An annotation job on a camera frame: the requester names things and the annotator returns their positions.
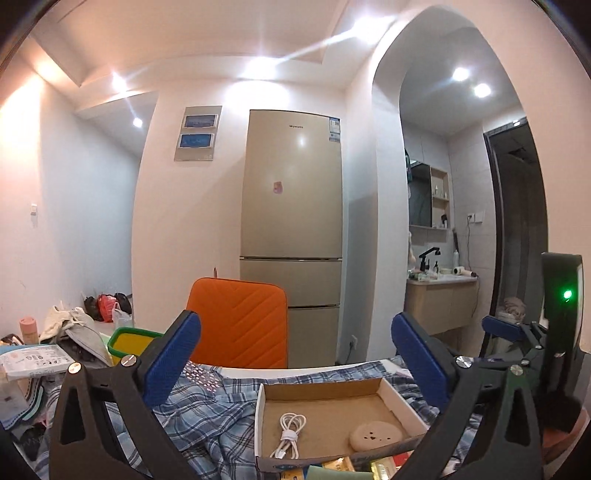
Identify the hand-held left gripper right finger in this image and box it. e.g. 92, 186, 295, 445
391, 312, 543, 480

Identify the dark door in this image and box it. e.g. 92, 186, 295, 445
483, 117, 550, 319

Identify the cardboard box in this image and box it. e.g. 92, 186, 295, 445
255, 377, 430, 472

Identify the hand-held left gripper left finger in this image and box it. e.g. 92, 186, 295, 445
48, 310, 204, 480

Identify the black faucet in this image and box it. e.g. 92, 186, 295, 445
419, 248, 441, 274

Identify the yellow biscuit box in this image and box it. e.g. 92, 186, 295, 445
368, 459, 411, 480

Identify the white clothing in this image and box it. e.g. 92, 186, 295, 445
39, 305, 100, 344

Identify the blue plaid blanket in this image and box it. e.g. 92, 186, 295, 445
0, 360, 485, 480

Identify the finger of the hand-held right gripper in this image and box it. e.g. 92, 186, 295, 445
481, 316, 555, 367

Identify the green notepad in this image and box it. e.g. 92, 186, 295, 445
305, 465, 345, 480

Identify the yellow bin with green rim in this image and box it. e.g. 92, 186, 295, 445
107, 327, 163, 366

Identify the orange chair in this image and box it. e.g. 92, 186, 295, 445
185, 277, 289, 370

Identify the pink white patterned cloth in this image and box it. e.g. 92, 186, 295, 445
182, 362, 223, 394

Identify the grey cloth bag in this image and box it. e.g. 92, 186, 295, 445
65, 323, 114, 366

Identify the mirror cabinet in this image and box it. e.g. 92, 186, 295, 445
409, 162, 450, 229

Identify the white printed packet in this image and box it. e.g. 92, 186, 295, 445
0, 345, 70, 381

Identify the dark cloth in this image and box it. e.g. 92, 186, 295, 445
0, 378, 61, 460

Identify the grey wall panel box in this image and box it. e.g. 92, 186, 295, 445
174, 106, 222, 162

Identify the trash bin with liner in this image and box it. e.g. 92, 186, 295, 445
496, 298, 527, 325

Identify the round beige puff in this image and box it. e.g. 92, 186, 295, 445
348, 421, 403, 453

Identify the white coiled cable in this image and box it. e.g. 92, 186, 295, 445
269, 413, 307, 460

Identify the wooden vanity cabinet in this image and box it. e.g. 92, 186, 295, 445
405, 277, 479, 335

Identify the beige refrigerator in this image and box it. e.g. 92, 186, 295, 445
239, 109, 343, 370

